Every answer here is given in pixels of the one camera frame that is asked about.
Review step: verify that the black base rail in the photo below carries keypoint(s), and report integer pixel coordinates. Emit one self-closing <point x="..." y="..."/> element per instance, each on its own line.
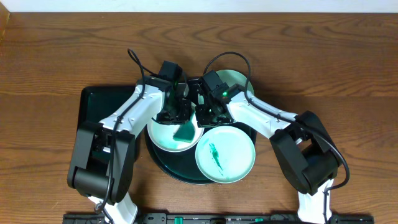
<point x="162" y="218"/>

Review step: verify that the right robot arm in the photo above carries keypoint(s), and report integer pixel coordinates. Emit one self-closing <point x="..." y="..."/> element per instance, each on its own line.
<point x="307" y="156"/>

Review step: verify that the white plate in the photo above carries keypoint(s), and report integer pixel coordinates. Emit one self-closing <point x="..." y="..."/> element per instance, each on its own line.
<point x="162" y="135"/>

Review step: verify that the green scrubbing sponge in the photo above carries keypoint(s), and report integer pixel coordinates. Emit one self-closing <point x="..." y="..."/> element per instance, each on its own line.
<point x="185" y="133"/>

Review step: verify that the rectangular black tray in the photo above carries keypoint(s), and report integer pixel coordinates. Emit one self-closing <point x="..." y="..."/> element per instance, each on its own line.
<point x="99" y="102"/>

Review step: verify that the mint green plate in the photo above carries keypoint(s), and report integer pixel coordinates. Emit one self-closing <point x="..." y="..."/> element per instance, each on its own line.
<point x="233" y="79"/>
<point x="225" y="154"/>

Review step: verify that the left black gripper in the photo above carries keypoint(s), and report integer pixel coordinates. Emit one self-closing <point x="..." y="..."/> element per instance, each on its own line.
<point x="174" y="116"/>

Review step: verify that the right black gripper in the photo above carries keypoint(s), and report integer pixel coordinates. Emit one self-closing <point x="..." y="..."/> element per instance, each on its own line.
<point x="202" y="120"/>

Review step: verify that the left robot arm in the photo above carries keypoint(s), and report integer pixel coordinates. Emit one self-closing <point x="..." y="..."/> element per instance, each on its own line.
<point x="104" y="152"/>

